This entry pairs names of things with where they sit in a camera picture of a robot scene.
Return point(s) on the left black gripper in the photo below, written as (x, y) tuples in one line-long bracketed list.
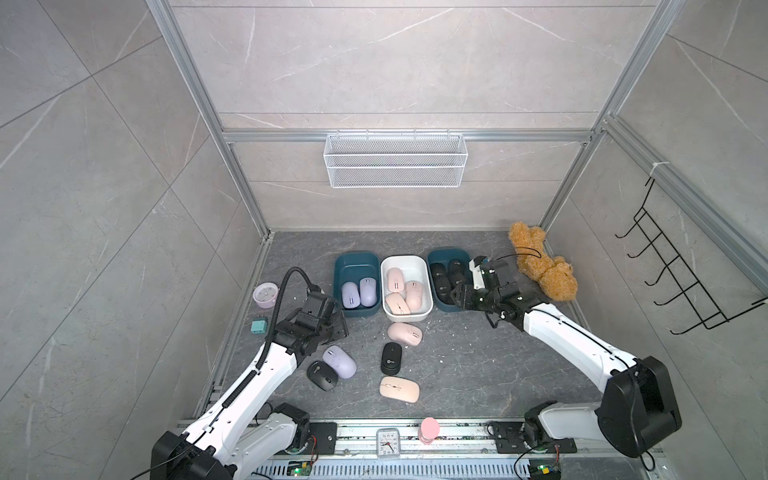
[(340, 325)]

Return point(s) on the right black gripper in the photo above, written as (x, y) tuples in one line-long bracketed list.
[(464, 299)]

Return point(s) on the purple mouse top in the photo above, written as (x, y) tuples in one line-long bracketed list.
[(350, 295)]

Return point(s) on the purple mouse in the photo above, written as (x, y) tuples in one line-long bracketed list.
[(350, 295), (341, 362), (368, 292)]

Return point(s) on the black mouse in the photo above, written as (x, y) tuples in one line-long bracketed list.
[(322, 375), (438, 271), (456, 268), (443, 288), (391, 359)]

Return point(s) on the purple mouse bottom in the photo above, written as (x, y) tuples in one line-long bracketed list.
[(368, 292)]

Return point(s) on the pink mouse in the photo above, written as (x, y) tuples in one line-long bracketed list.
[(405, 334), (413, 295), (395, 280), (399, 389), (397, 304)]

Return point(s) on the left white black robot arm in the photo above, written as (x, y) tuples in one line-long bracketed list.
[(220, 444)]

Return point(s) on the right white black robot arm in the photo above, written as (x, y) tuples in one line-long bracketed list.
[(638, 406)]

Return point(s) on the right teal storage box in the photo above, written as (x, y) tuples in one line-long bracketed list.
[(444, 256)]

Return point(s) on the teal storage box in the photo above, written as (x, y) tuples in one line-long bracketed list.
[(444, 256), (354, 266)]

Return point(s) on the left teal storage box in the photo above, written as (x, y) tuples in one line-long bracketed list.
[(354, 266)]

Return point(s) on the white storage box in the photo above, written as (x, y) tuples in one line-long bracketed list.
[(414, 268)]

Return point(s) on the purple mouse middle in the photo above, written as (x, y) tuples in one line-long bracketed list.
[(341, 362)]

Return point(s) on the small teal block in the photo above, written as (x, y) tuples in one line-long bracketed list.
[(259, 326)]

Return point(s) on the brown teddy bear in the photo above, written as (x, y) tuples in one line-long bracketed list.
[(554, 275)]

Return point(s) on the small white desk clock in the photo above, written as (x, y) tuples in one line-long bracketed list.
[(388, 443)]

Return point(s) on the pink cylinder object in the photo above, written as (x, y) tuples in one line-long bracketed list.
[(429, 430)]

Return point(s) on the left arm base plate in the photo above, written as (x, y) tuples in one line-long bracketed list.
[(320, 438)]

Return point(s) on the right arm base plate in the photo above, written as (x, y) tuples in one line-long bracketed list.
[(518, 436)]

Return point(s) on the white wire mesh basket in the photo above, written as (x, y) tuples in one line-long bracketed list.
[(403, 160)]

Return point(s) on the black wall hook rack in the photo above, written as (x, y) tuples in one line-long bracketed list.
[(709, 315)]

